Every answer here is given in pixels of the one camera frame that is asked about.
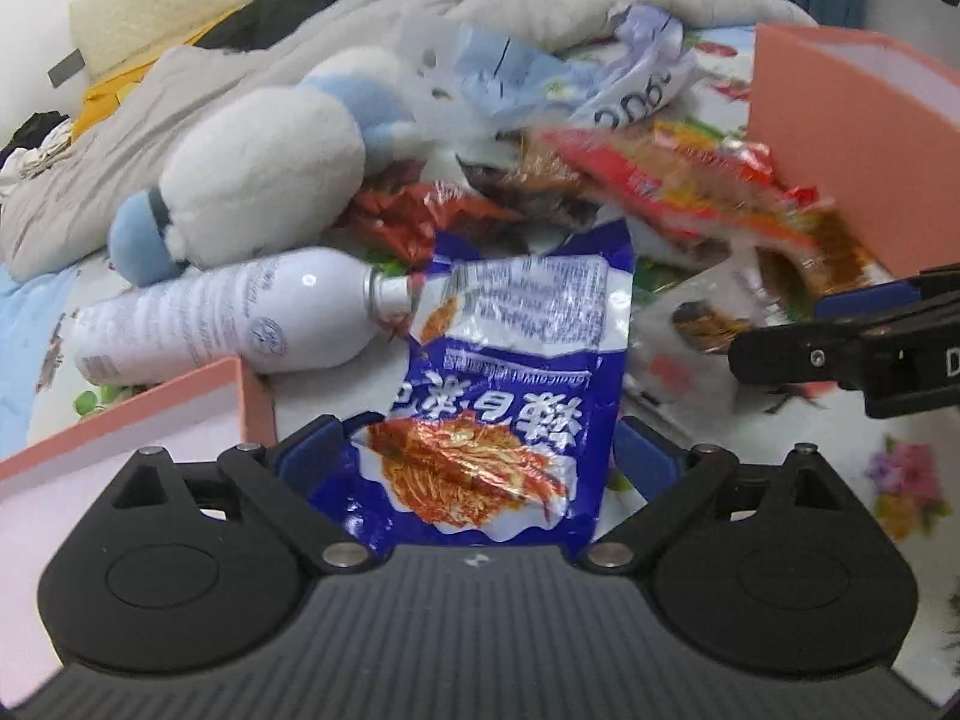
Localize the dark brown snack packet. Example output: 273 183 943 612
457 157 601 233

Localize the light blue plastic bag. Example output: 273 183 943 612
397 15 601 166

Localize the blue snack packet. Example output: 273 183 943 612
307 217 638 548

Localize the red orange snack packet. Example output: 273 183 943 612
525 120 893 297

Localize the grey blanket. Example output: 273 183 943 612
0 0 818 278

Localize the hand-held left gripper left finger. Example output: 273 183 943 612
97 414 376 575

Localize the floral bedsheet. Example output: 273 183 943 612
0 22 960 616

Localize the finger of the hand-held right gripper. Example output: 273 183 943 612
727 315 875 395
812 262 960 325

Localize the pile of dark and white clothes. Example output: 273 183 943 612
0 111 76 196

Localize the pink cardboard box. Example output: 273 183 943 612
0 356 278 691
746 22 960 278

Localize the crumpled red snack packet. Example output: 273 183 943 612
334 180 526 278

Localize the white plastic bottle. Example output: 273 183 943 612
71 247 432 387

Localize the clear packet of orange snack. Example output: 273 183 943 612
626 255 841 428

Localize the yellow cloth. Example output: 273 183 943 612
79 22 226 140

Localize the white and blue plush toy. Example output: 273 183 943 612
107 45 421 287

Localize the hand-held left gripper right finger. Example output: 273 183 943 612
581 414 856 575

